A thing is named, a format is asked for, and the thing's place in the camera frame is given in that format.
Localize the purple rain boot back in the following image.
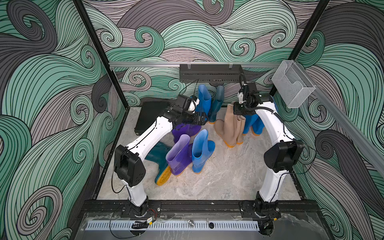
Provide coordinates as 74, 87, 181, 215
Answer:
172, 124, 202, 144

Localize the purple rain boot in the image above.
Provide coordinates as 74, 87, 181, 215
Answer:
172, 124, 202, 144
166, 134, 192, 176

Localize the blue rain boot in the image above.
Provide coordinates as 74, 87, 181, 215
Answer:
252, 117, 265, 136
243, 115, 259, 136

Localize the beige rain boot large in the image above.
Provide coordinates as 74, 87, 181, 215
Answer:
214, 104, 238, 148

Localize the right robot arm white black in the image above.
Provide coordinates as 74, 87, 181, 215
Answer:
234, 83, 305, 212

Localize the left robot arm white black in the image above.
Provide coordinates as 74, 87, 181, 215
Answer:
114, 95, 208, 215

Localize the purple rain boot front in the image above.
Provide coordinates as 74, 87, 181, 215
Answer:
166, 134, 192, 176

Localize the black hard case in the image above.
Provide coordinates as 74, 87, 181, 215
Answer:
135, 102, 169, 136

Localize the light blue boot back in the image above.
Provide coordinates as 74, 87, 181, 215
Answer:
195, 85, 212, 116

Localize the light blue boot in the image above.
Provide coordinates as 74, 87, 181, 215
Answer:
195, 85, 212, 116
192, 129, 216, 174

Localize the dark teal boot back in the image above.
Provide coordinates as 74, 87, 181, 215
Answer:
209, 86, 225, 124

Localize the light blue boot front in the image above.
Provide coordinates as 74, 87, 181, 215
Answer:
192, 129, 216, 174

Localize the dark teal boot lying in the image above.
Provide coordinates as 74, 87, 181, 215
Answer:
146, 142, 171, 186

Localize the white perforated front strip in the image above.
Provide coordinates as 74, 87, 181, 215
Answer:
85, 220, 260, 231

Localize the black wall shelf tray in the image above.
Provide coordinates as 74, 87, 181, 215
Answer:
179, 64, 245, 84

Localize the white mesh wire basket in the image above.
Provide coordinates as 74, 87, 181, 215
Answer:
272, 60, 316, 109

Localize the aluminium rail back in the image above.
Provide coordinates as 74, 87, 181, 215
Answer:
109, 61, 282, 68

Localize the aluminium rail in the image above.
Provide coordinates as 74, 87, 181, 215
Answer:
298, 64, 384, 176
109, 61, 282, 68

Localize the aluminium rail right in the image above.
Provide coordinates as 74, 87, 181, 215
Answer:
298, 64, 384, 176

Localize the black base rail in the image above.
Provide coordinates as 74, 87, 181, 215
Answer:
81, 200, 320, 219

